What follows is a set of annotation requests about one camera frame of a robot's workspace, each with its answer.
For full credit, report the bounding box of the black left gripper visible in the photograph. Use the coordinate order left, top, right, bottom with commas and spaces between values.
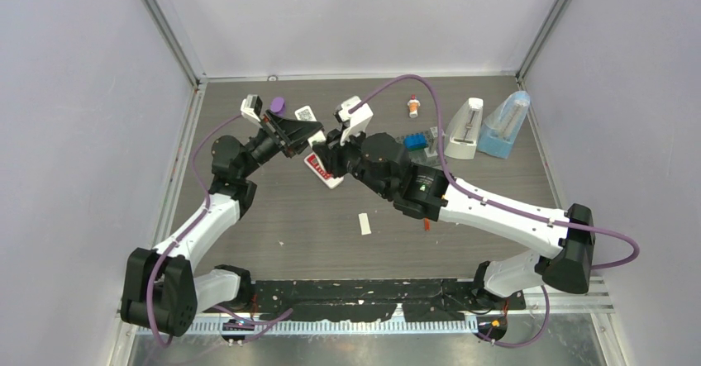
240, 111, 323, 179

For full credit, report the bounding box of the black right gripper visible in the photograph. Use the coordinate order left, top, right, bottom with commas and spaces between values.
312, 125, 393, 201

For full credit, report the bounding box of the white remote with red keypad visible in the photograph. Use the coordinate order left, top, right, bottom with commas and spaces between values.
303, 153, 344, 189

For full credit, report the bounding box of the slim white battery cover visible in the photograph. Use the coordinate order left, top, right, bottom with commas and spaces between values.
358, 213, 372, 235

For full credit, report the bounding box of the slim white remote control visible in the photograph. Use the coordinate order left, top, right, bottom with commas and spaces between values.
294, 105, 326, 147

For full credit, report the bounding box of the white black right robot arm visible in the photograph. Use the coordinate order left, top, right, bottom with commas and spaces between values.
312, 133, 595, 309

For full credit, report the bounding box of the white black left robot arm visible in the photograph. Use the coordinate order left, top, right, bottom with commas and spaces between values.
120, 111, 323, 340

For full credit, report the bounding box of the purple plastic cap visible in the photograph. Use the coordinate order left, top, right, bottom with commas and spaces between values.
270, 97, 286, 115

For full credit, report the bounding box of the blue building brick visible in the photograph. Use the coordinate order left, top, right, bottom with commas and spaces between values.
403, 133, 428, 151

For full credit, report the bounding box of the grey building block baseplate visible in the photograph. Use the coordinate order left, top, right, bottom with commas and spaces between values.
395, 130, 441, 167

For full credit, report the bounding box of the small orange white bottle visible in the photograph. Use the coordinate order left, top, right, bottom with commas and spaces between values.
407, 94, 421, 119

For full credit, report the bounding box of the white metronome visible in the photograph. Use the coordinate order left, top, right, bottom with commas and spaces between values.
444, 97, 484, 160

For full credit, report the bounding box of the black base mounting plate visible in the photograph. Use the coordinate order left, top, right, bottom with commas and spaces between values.
223, 278, 526, 322

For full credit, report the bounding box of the light blue metronome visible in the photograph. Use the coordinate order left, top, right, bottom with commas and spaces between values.
477, 91, 531, 159

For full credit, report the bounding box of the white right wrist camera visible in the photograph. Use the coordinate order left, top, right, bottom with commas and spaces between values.
335, 96, 374, 145

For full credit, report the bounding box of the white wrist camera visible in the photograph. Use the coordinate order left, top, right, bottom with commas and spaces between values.
335, 96, 374, 145
240, 94, 263, 127

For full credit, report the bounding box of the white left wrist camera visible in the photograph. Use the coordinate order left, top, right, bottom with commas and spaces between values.
240, 94, 263, 127

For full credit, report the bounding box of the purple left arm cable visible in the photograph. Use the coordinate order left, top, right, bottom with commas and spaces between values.
149, 112, 245, 349

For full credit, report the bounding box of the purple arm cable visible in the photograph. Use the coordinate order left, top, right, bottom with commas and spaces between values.
350, 74, 641, 349
149, 112, 245, 349

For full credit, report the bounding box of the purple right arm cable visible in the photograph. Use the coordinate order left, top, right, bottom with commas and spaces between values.
350, 74, 641, 349

